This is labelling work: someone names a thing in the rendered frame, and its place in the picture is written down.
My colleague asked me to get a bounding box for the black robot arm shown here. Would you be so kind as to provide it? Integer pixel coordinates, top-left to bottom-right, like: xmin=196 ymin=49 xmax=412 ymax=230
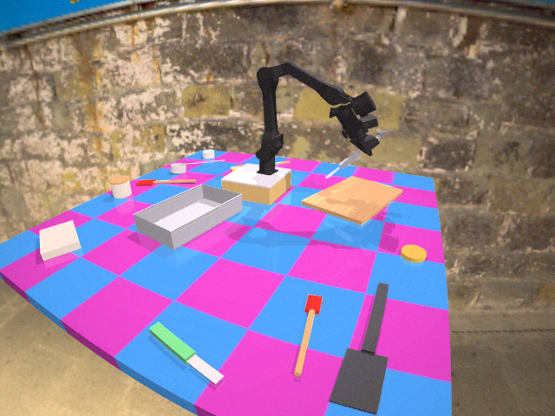
xmin=255 ymin=62 xmax=379 ymax=175

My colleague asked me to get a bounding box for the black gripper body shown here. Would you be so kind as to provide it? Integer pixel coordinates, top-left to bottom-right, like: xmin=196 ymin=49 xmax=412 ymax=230
xmin=342 ymin=118 xmax=380 ymax=153

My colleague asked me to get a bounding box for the yellow flat disc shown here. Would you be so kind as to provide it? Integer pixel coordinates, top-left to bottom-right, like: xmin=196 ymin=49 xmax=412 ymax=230
xmin=401 ymin=245 xmax=427 ymax=263

